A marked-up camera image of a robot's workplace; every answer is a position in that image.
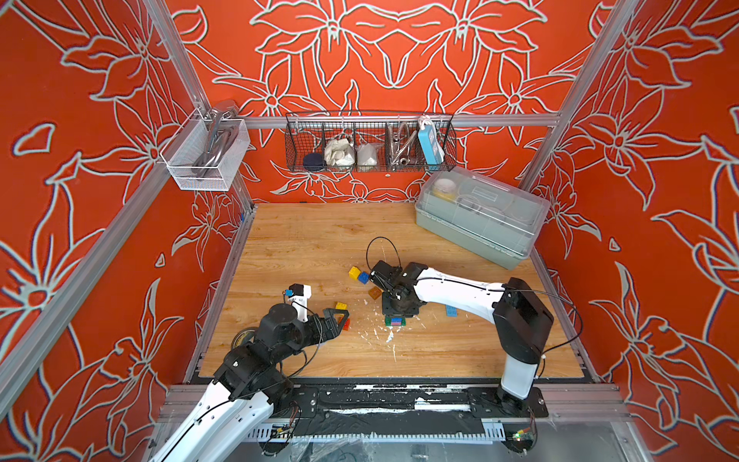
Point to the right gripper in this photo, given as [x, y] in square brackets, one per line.
[409, 313]

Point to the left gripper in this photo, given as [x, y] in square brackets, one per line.
[327, 320]

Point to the dark green lego plate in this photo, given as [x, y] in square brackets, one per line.
[387, 321]

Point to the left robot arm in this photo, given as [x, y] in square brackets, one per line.
[248, 388]

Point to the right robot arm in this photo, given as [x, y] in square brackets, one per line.
[523, 322]

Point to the brown lego brick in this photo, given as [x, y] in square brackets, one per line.
[375, 293]

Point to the yellow lego brick far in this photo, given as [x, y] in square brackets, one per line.
[354, 272]

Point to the tape roll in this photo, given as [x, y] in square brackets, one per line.
[243, 337]

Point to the grey lidded storage box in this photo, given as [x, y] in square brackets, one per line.
[495, 221]

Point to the light blue box in basket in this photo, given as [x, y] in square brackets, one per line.
[430, 146]

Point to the white cloth in basket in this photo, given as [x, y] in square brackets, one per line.
[339, 153]

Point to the clear plastic bin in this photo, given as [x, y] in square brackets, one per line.
[207, 153]

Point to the black wire basket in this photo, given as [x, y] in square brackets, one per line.
[383, 141]

